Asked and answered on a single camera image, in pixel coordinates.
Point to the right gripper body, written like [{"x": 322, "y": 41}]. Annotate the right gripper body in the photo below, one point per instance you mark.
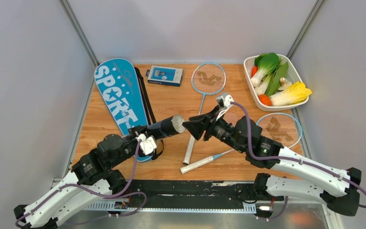
[{"x": 214, "y": 126}]

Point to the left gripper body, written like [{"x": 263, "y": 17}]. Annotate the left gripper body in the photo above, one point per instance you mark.
[{"x": 134, "y": 131}]

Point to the clear tube lid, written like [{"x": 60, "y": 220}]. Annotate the clear tube lid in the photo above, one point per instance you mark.
[{"x": 230, "y": 117}]

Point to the black shuttlecock tube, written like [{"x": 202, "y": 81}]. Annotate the black shuttlecock tube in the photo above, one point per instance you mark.
[{"x": 167, "y": 126}]

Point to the blue racket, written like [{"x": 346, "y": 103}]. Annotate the blue racket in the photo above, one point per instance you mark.
[
  {"x": 208, "y": 78},
  {"x": 280, "y": 127}
]

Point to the blue racket bag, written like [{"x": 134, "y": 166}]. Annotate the blue racket bag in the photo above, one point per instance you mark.
[{"x": 123, "y": 91}]

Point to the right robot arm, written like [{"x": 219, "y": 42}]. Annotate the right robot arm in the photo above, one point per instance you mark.
[{"x": 336, "y": 188}]

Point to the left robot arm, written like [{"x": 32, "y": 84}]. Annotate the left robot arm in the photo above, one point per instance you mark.
[{"x": 92, "y": 178}]

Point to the blue product box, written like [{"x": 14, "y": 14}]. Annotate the blue product box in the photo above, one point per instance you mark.
[{"x": 165, "y": 75}]

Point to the orange carrot front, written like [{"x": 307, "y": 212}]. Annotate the orange carrot front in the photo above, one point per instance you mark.
[{"x": 264, "y": 99}]

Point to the orange carrot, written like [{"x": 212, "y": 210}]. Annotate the orange carrot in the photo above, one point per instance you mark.
[
  {"x": 264, "y": 99},
  {"x": 254, "y": 70}
]

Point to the orange carrot back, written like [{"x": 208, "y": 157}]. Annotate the orange carrot back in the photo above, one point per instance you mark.
[{"x": 254, "y": 70}]

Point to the white mushroom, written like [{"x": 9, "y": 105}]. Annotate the white mushroom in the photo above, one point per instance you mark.
[{"x": 284, "y": 84}]

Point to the green bok choy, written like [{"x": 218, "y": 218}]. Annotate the green bok choy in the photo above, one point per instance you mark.
[{"x": 267, "y": 63}]

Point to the yellow cabbage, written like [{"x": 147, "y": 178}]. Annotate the yellow cabbage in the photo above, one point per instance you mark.
[{"x": 294, "y": 94}]

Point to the white plastic basin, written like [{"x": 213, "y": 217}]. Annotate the white plastic basin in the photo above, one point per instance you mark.
[{"x": 292, "y": 76}]

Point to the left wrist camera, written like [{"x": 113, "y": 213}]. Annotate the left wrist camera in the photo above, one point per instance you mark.
[{"x": 146, "y": 144}]

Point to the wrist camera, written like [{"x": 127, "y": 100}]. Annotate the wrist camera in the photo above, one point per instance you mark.
[
  {"x": 146, "y": 144},
  {"x": 224, "y": 101}
]

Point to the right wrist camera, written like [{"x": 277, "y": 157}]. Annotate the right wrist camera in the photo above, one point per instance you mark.
[{"x": 224, "y": 101}]

